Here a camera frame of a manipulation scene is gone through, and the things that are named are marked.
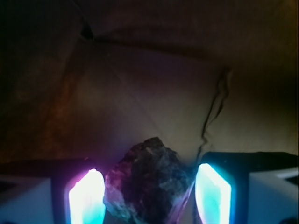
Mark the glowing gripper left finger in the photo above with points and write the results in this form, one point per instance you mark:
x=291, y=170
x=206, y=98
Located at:
x=66, y=191

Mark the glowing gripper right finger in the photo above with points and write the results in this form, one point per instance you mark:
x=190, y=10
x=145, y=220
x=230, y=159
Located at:
x=247, y=188

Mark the dark rough rock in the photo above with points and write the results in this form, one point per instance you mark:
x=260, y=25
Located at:
x=149, y=185

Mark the brown paper bag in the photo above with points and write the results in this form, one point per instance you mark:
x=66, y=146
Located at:
x=92, y=78

